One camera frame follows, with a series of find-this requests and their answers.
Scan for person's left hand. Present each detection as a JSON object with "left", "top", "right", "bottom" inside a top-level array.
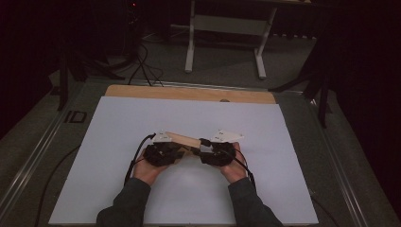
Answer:
[{"left": 131, "top": 148, "right": 172, "bottom": 187}]

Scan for black floor cable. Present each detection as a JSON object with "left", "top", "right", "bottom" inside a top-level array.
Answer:
[{"left": 33, "top": 143, "right": 83, "bottom": 227}]

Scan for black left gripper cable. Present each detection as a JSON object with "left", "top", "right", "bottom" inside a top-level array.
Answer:
[{"left": 123, "top": 132, "right": 157, "bottom": 187}]

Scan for black floor cables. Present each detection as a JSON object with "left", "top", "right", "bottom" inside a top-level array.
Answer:
[{"left": 127, "top": 41, "right": 166, "bottom": 88}]

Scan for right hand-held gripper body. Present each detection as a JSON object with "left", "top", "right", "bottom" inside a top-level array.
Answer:
[{"left": 198, "top": 128, "right": 246, "bottom": 168}]

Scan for person's right hand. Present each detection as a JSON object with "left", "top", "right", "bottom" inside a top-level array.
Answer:
[{"left": 218, "top": 141, "right": 249, "bottom": 184}]

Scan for aluminium rail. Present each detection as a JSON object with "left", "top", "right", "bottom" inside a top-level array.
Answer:
[
  {"left": 305, "top": 96, "right": 371, "bottom": 227},
  {"left": 0, "top": 80, "right": 87, "bottom": 218},
  {"left": 131, "top": 79, "right": 305, "bottom": 95}
]

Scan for small wooden box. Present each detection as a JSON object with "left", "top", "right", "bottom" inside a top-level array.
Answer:
[{"left": 165, "top": 131, "right": 203, "bottom": 157}]

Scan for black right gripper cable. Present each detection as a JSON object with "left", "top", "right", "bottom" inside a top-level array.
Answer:
[{"left": 220, "top": 147, "right": 257, "bottom": 193}]

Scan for dark rack with red light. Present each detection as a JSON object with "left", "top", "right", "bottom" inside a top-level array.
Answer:
[{"left": 123, "top": 0, "right": 142, "bottom": 62}]

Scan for black stand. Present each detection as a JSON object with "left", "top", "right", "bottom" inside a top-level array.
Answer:
[
  {"left": 56, "top": 46, "right": 88, "bottom": 112},
  {"left": 268, "top": 31, "right": 335, "bottom": 129}
]

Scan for white table mat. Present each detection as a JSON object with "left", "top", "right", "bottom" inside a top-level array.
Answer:
[{"left": 48, "top": 96, "right": 320, "bottom": 227}]

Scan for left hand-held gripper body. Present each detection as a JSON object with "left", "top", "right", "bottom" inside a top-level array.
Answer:
[{"left": 143, "top": 130, "right": 185, "bottom": 168}]

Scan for white metal desk frame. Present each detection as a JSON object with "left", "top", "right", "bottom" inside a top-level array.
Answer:
[{"left": 183, "top": 0, "right": 279, "bottom": 80}]

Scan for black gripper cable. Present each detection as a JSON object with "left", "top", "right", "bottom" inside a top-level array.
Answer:
[
  {"left": 123, "top": 132, "right": 157, "bottom": 187},
  {"left": 220, "top": 147, "right": 257, "bottom": 193}
]

